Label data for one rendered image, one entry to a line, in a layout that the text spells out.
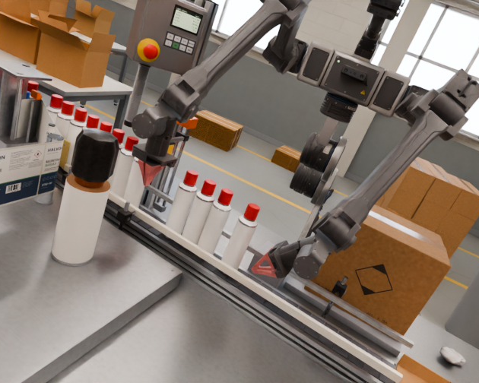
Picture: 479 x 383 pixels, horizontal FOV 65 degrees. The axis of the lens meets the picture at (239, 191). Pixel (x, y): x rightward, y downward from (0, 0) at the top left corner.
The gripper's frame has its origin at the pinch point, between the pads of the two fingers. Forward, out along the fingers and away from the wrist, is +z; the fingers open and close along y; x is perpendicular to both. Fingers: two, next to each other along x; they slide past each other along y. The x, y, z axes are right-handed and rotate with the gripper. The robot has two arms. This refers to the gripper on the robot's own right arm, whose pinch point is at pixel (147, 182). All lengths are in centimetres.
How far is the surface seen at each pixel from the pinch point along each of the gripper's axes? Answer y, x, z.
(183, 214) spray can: 11.0, 4.6, 5.3
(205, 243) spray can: 20.4, 3.7, 9.0
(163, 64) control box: -13.2, 12.1, -28.5
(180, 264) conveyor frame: 16.9, 0.5, 16.6
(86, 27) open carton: -338, 292, 12
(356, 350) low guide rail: 65, 2, 11
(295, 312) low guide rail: 49, 2, 11
